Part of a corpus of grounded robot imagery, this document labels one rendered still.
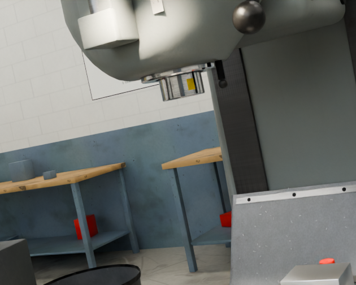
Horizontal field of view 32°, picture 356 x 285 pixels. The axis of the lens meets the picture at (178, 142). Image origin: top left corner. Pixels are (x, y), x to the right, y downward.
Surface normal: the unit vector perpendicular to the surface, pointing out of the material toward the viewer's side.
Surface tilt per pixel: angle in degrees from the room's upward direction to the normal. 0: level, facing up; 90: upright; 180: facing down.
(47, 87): 90
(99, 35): 90
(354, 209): 64
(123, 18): 90
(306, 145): 90
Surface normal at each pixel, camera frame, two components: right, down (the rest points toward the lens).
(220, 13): 0.79, 0.33
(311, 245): -0.55, -0.30
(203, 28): 0.53, 0.46
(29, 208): -0.51, 0.15
